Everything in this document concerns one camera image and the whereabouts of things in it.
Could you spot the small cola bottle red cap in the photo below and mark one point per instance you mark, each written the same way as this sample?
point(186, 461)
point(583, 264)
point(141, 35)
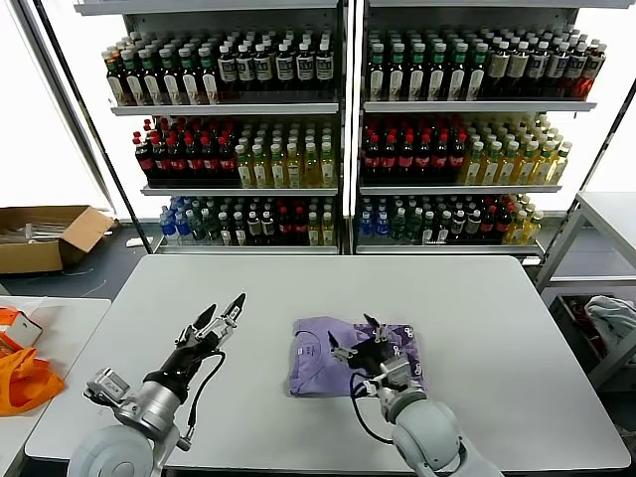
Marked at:
point(299, 226)
point(503, 219)
point(489, 222)
point(283, 226)

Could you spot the white slanted frame post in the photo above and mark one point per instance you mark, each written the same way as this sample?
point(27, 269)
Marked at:
point(63, 99)

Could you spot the dark bottle beige label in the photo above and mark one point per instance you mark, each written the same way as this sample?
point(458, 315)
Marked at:
point(517, 67)
point(497, 67)

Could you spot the clear green water bottle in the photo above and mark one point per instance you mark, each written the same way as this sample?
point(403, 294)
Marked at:
point(397, 226)
point(413, 226)
point(209, 226)
point(197, 226)

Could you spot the clear plastic packets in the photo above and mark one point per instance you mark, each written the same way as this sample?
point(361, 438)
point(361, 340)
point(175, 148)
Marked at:
point(30, 233)

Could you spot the amber tea bottle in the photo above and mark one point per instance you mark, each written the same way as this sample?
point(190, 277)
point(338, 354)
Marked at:
point(115, 82)

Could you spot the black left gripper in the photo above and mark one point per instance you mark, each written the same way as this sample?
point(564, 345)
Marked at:
point(191, 358)

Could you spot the black slanted pole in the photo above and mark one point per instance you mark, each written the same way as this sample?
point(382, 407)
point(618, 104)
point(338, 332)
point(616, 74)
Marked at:
point(109, 159)
point(616, 123)

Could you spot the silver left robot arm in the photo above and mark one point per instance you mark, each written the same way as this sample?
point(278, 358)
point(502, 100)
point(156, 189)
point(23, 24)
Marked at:
point(149, 402)

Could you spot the open cardboard box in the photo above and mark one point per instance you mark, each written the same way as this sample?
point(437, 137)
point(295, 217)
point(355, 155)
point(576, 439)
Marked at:
point(30, 258)

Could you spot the dark drink bottle white label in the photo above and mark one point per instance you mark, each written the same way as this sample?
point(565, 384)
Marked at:
point(555, 67)
point(304, 67)
point(323, 66)
point(536, 67)
point(574, 67)
point(244, 68)
point(262, 68)
point(226, 69)
point(284, 67)

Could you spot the dark bottle brown label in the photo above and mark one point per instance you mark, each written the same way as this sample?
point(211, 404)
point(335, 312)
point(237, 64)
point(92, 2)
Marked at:
point(254, 226)
point(458, 224)
point(267, 225)
point(473, 223)

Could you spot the red drink bottle white label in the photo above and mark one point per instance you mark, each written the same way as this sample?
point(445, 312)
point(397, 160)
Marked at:
point(591, 69)

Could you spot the purple t-shirt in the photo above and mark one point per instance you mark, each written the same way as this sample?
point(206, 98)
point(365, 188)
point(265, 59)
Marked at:
point(313, 363)

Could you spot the orange and white carton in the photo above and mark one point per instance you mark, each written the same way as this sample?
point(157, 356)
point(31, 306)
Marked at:
point(10, 318)

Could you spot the blue drink bottle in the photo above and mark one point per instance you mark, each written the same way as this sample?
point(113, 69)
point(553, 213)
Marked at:
point(182, 224)
point(381, 223)
point(166, 226)
point(365, 224)

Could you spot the small yellow green tea bottle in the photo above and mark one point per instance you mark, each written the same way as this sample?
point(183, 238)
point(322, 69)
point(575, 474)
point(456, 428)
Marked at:
point(517, 229)
point(327, 230)
point(532, 227)
point(312, 231)

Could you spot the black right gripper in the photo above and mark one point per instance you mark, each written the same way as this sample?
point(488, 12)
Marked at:
point(370, 357)

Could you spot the grey metal frame table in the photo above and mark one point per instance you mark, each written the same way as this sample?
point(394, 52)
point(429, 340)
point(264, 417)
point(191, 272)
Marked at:
point(611, 204)

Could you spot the dark storage crate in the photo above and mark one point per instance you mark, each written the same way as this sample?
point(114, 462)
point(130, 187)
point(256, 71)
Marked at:
point(564, 310)

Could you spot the red packaged item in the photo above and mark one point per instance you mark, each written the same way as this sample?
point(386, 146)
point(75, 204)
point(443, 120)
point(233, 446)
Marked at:
point(579, 313)

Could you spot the dark green bottle white cap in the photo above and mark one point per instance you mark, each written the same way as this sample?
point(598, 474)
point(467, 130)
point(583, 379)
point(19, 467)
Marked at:
point(240, 231)
point(442, 229)
point(427, 231)
point(225, 231)

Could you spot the light grey crumpled garment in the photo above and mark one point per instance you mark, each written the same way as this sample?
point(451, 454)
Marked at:
point(608, 318)

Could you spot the orange cloth bag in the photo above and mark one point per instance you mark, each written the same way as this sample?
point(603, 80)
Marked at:
point(25, 387)

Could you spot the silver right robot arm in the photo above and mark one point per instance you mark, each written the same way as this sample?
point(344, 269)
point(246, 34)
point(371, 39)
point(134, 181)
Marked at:
point(427, 427)

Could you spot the dark tea bottle green label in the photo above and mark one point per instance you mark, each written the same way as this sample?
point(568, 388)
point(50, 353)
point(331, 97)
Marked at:
point(437, 74)
point(170, 80)
point(133, 82)
point(457, 74)
point(397, 74)
point(208, 79)
point(376, 74)
point(476, 74)
point(150, 82)
point(417, 74)
point(189, 79)

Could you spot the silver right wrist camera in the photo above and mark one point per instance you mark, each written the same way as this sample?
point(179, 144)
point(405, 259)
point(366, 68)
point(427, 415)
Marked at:
point(400, 370)

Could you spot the yellow tea bottle white cap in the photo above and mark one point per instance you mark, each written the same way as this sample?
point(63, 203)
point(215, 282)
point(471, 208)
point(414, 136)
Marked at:
point(243, 171)
point(311, 169)
point(525, 169)
point(491, 169)
point(473, 169)
point(260, 170)
point(559, 166)
point(277, 170)
point(293, 170)
point(508, 169)
point(327, 169)
point(542, 169)

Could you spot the white side table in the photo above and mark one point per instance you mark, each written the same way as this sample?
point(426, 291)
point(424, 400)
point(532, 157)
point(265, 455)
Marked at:
point(74, 338)

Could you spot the grey metal shelving unit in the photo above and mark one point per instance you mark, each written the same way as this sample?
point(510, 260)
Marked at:
point(223, 110)
point(472, 106)

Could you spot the small white floor scrap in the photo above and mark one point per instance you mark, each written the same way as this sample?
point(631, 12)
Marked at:
point(133, 243)

